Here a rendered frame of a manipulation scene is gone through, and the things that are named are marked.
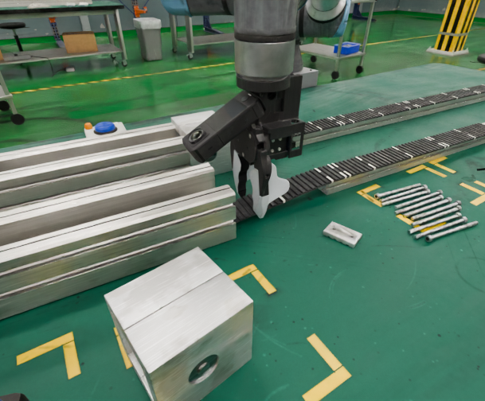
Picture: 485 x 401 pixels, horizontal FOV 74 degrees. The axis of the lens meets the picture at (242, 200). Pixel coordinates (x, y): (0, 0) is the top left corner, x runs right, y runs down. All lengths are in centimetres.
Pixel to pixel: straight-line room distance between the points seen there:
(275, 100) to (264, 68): 6
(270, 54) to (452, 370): 39
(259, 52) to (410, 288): 35
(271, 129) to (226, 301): 24
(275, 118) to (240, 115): 6
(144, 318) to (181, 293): 4
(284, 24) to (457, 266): 39
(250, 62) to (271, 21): 5
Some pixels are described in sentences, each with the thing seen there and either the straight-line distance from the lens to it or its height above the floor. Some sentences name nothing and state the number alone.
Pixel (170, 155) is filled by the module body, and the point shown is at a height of 84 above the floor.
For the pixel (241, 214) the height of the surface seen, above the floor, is 79.
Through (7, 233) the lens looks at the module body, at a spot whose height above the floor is 85.
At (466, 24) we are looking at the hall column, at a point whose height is 45.
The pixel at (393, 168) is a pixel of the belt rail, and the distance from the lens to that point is 71.
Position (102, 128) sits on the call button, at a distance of 73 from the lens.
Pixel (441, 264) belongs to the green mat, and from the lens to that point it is 53.
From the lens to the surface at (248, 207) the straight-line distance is 53.
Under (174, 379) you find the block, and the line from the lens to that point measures 30.
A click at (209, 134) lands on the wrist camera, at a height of 94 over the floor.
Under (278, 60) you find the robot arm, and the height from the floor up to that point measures 103.
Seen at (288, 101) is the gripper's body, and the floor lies 97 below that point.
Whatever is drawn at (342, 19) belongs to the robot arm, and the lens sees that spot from 117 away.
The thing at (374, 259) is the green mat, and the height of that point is 78.
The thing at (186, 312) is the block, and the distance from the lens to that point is 29.
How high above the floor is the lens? 111
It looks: 35 degrees down
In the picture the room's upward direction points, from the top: straight up
